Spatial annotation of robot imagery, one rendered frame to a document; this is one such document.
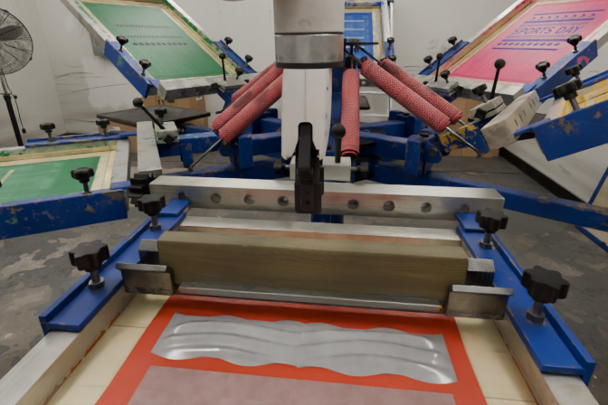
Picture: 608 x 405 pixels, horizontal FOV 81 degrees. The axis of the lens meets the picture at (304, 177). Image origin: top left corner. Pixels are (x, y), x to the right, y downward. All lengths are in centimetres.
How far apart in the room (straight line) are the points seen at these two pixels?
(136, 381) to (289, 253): 22
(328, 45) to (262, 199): 40
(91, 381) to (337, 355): 28
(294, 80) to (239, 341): 32
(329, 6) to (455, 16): 434
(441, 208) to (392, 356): 33
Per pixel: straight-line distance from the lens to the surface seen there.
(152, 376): 49
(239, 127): 108
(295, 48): 38
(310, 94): 37
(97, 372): 52
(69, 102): 591
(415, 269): 49
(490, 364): 52
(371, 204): 70
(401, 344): 50
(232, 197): 73
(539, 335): 51
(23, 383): 50
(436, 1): 467
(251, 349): 49
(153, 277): 55
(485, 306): 53
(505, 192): 112
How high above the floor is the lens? 131
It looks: 21 degrees down
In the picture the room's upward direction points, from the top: straight up
